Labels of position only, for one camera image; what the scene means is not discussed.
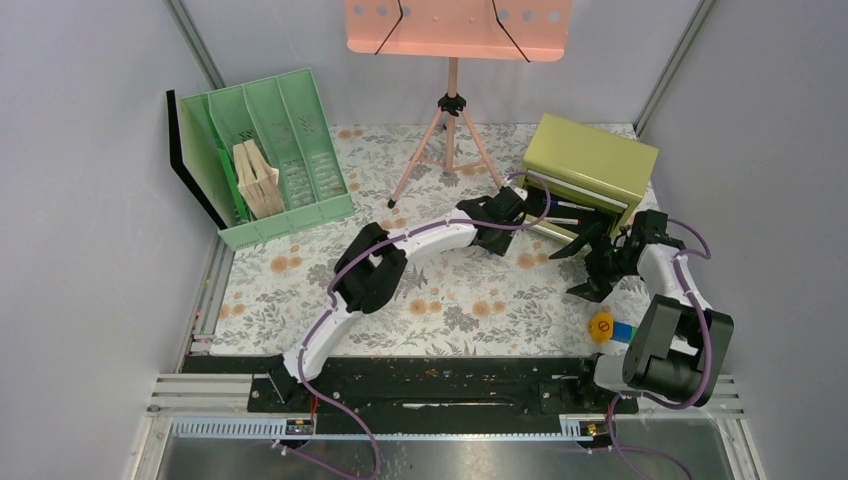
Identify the floral table mat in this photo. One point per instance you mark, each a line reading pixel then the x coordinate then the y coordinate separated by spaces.
pixel 465 302

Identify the grey cable duct rail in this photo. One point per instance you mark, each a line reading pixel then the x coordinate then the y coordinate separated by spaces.
pixel 285 429

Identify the white sketch pad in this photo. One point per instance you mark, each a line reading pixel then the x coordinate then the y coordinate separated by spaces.
pixel 194 156

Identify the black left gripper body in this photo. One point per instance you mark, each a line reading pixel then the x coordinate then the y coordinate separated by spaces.
pixel 499 244

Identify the red whiteboard marker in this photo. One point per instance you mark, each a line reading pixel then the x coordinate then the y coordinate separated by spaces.
pixel 564 221

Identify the purple 52-storey treehouse book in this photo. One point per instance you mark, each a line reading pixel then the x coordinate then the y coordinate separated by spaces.
pixel 247 182

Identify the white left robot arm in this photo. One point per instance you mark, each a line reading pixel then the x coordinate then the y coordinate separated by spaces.
pixel 369 271

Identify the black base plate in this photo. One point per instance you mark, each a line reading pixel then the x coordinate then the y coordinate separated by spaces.
pixel 428 394

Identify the yellow blue green toy block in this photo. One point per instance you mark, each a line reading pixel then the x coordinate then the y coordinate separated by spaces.
pixel 603 328

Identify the green plastic file organizer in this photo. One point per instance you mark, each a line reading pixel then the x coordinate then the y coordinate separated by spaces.
pixel 284 115

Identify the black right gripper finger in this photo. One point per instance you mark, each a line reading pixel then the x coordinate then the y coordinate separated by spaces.
pixel 591 238
pixel 594 289

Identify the dark blue whiteboard marker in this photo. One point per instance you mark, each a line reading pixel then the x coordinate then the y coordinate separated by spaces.
pixel 571 205

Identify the green plastic folder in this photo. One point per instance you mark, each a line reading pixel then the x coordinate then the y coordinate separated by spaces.
pixel 240 207

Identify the pink music stand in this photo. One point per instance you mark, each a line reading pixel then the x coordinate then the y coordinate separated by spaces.
pixel 529 31

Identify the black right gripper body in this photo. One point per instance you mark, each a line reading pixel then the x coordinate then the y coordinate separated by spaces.
pixel 608 260

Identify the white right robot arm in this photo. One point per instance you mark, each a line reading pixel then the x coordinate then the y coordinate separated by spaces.
pixel 676 353

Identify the yellow-green drawer cabinet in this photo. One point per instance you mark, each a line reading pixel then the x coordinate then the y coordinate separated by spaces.
pixel 589 166

